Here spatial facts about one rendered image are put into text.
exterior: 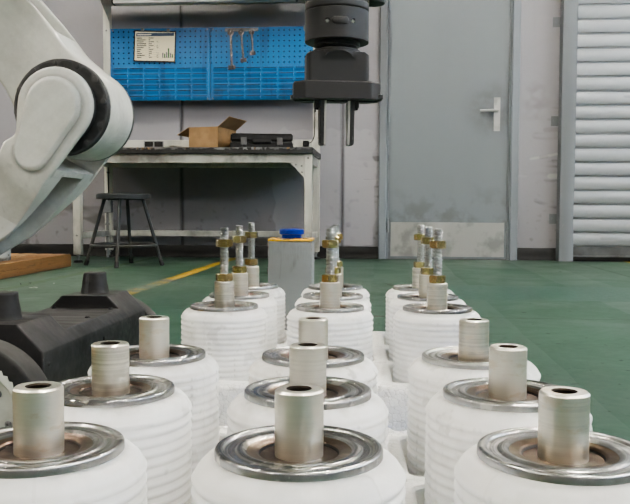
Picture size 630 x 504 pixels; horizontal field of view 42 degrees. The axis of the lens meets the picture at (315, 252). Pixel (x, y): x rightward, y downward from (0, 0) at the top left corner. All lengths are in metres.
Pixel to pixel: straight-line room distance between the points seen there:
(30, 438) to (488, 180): 5.74
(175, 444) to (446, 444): 0.15
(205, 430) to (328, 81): 0.63
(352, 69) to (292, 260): 0.33
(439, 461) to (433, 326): 0.40
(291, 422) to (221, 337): 0.52
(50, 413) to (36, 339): 0.74
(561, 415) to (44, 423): 0.23
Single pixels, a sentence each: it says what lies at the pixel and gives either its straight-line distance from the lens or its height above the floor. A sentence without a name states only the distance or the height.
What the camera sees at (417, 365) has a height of 0.25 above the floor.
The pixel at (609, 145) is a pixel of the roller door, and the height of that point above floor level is 0.82.
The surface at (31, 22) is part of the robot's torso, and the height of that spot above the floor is 0.64.
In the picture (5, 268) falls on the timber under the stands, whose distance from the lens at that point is 4.47.
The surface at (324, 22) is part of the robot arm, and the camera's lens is 1.12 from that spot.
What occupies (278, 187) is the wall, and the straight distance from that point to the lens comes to 6.06.
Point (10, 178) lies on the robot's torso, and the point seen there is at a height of 0.40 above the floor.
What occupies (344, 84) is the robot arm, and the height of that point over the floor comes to 0.53.
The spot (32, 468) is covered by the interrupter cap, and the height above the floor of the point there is 0.25.
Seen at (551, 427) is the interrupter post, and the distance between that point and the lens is 0.38.
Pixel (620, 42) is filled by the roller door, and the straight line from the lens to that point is 6.27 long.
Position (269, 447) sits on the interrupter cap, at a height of 0.25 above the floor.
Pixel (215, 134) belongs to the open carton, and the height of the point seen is 0.87.
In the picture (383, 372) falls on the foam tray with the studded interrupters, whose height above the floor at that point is 0.18.
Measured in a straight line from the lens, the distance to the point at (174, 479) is 0.49.
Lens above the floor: 0.36
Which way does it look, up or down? 3 degrees down
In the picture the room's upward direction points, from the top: straight up
